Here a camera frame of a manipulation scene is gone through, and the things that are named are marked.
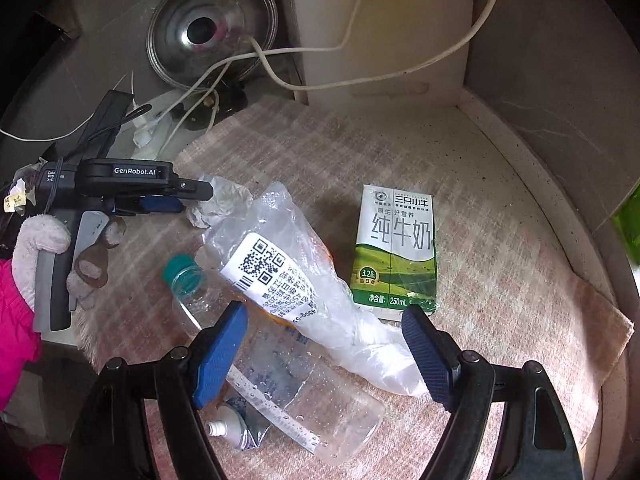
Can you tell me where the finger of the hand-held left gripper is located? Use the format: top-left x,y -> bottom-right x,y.
114,195 -> 184,216
162,176 -> 215,202

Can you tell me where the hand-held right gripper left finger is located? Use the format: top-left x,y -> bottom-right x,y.
60,301 -> 249,480

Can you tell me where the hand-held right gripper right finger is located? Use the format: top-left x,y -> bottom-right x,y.
401,305 -> 586,480

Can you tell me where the white tissue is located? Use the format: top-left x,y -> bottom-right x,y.
186,180 -> 253,228

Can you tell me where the clear plastic bag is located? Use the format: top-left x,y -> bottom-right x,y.
202,175 -> 426,398

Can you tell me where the silver toothpaste tube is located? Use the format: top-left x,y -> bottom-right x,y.
206,395 -> 273,451

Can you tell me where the clear plastic bottle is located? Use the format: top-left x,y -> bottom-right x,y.
162,254 -> 386,466

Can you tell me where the person's left forearm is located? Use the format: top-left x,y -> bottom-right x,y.
0,257 -> 43,411

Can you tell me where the person's left hand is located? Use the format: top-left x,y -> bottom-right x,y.
11,212 -> 126,311

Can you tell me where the white paper tag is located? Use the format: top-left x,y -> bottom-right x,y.
2,162 -> 46,217

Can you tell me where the pink plaid blanket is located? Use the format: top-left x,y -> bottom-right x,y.
77,102 -> 636,480

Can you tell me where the green white milk carton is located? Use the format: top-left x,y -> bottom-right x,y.
352,183 -> 438,317

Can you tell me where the green object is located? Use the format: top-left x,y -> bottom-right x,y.
612,200 -> 640,261

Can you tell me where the thin black cable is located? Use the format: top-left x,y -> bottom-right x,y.
75,104 -> 153,161

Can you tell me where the white cable plug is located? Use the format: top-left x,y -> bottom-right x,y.
132,107 -> 171,148

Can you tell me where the thin white cable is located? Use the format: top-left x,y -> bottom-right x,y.
160,0 -> 403,156
0,72 -> 136,142

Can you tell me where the thick white cable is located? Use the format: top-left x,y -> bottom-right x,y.
247,0 -> 513,92

